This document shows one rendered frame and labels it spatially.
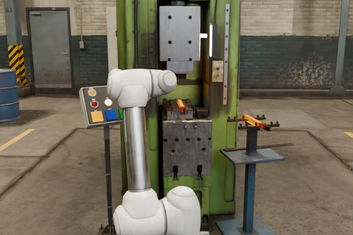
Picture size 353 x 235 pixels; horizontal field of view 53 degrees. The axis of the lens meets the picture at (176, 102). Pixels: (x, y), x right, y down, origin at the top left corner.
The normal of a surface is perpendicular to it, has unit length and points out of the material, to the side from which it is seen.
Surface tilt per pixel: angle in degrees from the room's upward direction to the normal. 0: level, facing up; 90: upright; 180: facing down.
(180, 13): 90
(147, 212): 69
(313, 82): 89
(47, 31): 90
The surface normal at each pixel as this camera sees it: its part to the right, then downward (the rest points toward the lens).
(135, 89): 0.31, 0.00
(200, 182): 0.09, 0.20
